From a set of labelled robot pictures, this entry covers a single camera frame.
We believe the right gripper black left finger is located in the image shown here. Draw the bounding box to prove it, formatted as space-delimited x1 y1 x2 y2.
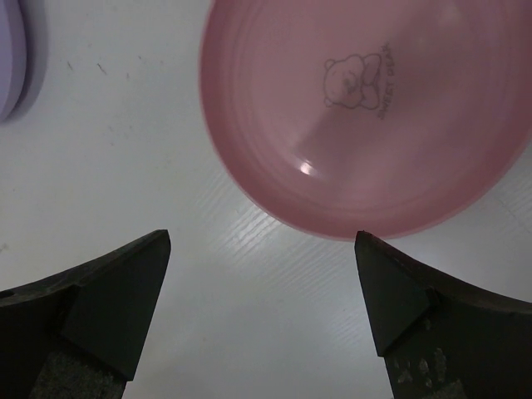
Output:
1 229 171 398

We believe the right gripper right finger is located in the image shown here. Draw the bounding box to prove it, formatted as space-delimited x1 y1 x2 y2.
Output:
354 231 531 398

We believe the pink plate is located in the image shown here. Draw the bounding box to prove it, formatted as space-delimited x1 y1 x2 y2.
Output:
199 1 531 240

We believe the purple plate back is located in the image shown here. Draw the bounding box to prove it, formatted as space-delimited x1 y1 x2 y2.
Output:
1 1 49 124

